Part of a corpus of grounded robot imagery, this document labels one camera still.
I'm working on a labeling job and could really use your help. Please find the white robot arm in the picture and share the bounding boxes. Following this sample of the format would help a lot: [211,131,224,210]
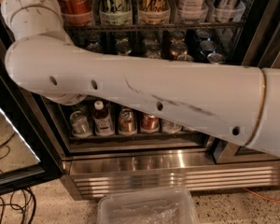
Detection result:
[1,0,280,158]

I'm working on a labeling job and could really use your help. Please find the green lacroix can top shelf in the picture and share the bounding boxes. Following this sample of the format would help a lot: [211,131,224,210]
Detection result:
[100,0,132,26]

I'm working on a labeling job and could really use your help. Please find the gold lacroix can top shelf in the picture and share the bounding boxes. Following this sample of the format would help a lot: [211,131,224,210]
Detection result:
[139,0,169,25]

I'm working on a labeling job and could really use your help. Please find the open glass fridge door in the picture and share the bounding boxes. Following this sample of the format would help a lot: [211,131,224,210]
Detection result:
[0,15,62,195]

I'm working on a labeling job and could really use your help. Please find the copper can bottom shelf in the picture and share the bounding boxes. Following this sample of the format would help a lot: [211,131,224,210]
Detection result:
[119,107,137,135]

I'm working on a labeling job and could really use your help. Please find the white label can top shelf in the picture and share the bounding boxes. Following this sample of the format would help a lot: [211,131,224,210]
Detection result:
[177,0,208,24]

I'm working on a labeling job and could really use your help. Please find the front gold can middle shelf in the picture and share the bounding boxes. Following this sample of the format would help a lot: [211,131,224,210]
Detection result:
[176,54,194,63]

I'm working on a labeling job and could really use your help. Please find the red can bottom shelf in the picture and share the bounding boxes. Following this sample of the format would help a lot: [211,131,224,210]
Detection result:
[140,113,160,133]

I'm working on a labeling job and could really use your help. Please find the stainless steel fridge base grille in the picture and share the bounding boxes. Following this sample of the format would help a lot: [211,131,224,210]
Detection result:
[61,149,280,201]

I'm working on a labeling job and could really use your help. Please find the front blue pepsi can right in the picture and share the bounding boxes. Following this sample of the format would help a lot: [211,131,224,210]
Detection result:
[207,52,226,64]

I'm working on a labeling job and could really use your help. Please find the right fridge glass door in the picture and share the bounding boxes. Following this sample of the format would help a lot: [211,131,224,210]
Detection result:
[215,5,280,163]

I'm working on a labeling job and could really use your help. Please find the brown tea bottle white cap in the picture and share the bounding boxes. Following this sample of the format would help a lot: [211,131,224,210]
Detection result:
[92,100,115,136]

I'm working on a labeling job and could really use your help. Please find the clear plastic bin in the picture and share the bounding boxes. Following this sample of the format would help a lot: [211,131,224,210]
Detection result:
[97,187,200,224]

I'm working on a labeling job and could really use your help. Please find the black cables on floor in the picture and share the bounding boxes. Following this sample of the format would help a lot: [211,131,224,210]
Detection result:
[0,187,37,224]

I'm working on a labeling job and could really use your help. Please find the orange cable on floor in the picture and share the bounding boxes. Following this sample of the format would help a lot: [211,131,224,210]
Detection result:
[243,188,280,204]

